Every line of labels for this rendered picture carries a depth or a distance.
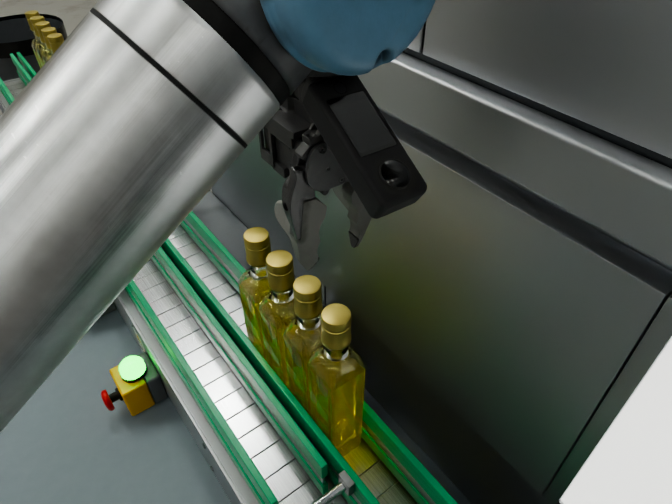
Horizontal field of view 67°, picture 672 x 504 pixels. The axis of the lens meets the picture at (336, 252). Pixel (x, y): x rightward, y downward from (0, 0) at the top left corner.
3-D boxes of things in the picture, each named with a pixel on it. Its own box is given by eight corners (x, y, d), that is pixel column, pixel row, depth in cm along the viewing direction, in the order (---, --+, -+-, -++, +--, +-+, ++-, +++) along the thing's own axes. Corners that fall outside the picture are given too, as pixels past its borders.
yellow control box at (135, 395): (169, 398, 96) (160, 375, 91) (130, 420, 92) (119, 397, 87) (154, 373, 100) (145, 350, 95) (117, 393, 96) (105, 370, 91)
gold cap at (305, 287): (328, 310, 63) (328, 285, 60) (305, 324, 61) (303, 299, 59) (311, 294, 65) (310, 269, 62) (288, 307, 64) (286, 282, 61)
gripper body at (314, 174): (324, 141, 52) (322, 15, 44) (379, 179, 46) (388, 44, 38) (258, 165, 48) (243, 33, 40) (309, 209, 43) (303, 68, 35)
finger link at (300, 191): (315, 224, 49) (331, 140, 44) (326, 234, 48) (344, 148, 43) (273, 234, 46) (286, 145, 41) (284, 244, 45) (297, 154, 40)
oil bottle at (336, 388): (362, 444, 75) (369, 355, 61) (332, 466, 73) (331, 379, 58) (340, 416, 79) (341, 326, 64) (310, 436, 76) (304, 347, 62)
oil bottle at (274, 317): (316, 389, 82) (312, 298, 68) (286, 408, 80) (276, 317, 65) (296, 366, 85) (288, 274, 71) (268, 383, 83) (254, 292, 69)
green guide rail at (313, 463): (328, 491, 70) (328, 463, 64) (322, 495, 69) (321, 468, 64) (22, 76, 174) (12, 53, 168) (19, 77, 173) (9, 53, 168)
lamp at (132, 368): (151, 374, 91) (147, 364, 89) (126, 387, 89) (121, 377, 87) (141, 357, 93) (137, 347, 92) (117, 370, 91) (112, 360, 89)
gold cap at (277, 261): (300, 284, 67) (299, 259, 64) (278, 296, 65) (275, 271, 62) (284, 269, 69) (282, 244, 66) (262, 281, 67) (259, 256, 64)
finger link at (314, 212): (284, 243, 54) (296, 164, 49) (316, 275, 50) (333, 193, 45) (259, 250, 52) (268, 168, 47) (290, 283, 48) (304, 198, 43)
